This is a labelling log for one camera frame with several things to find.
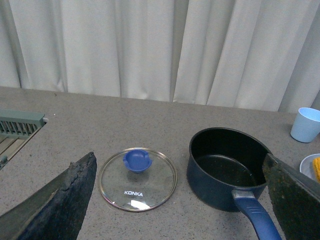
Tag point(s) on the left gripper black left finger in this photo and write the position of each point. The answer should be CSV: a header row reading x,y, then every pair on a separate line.
x,y
57,210

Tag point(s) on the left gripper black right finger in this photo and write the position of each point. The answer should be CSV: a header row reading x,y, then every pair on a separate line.
x,y
295,199

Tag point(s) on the yellow corn cob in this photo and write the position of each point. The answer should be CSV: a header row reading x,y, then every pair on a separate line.
x,y
316,168

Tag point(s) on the glass lid blue knob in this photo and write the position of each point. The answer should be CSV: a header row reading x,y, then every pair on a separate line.
x,y
137,179

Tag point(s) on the light blue plate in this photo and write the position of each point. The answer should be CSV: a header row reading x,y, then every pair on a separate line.
x,y
306,166

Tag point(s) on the light blue cup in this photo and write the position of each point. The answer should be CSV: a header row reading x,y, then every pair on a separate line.
x,y
306,125

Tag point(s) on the dark blue saucepan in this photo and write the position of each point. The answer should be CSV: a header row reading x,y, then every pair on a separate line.
x,y
225,171

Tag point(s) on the green dish rack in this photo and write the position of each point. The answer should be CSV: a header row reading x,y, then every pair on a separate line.
x,y
16,129

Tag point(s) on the white pleated curtain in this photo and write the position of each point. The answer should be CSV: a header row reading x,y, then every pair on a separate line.
x,y
250,54

